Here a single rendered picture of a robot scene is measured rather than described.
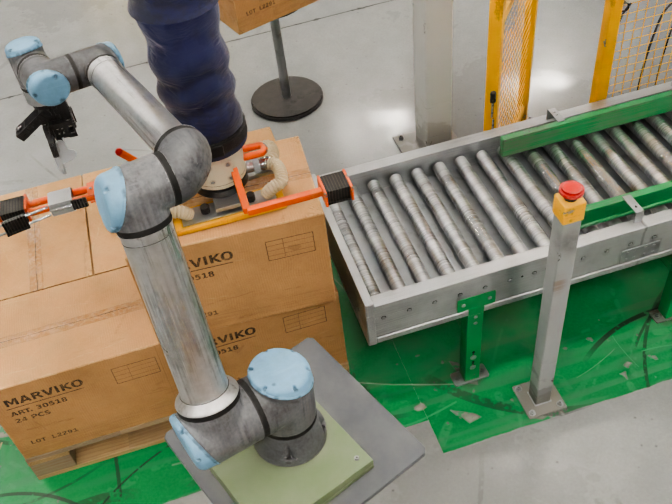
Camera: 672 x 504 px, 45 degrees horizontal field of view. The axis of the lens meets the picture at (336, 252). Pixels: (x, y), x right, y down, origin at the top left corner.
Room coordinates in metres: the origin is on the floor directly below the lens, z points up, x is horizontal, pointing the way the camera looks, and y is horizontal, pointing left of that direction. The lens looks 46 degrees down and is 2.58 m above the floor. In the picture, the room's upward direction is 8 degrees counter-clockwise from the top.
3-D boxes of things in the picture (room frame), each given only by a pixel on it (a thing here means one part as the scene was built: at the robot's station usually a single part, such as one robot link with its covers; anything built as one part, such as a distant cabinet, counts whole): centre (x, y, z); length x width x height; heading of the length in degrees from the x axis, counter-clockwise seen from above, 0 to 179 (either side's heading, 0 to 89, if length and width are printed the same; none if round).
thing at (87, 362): (2.17, 0.69, 0.34); 1.20 x 1.00 x 0.40; 101
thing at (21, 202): (1.81, 0.91, 1.07); 0.08 x 0.07 x 0.05; 101
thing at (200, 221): (1.83, 0.30, 0.97); 0.34 x 0.10 x 0.05; 101
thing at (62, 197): (1.83, 0.78, 1.07); 0.07 x 0.07 x 0.04; 11
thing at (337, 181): (1.72, -0.02, 1.08); 0.09 x 0.08 x 0.05; 11
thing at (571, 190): (1.64, -0.68, 1.02); 0.07 x 0.07 x 0.04
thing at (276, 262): (1.92, 0.34, 0.74); 0.60 x 0.40 x 0.40; 98
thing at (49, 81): (1.74, 0.64, 1.53); 0.12 x 0.12 x 0.09; 28
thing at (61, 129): (1.84, 0.70, 1.35); 0.09 x 0.08 x 0.12; 100
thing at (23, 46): (1.84, 0.71, 1.52); 0.10 x 0.09 x 0.12; 28
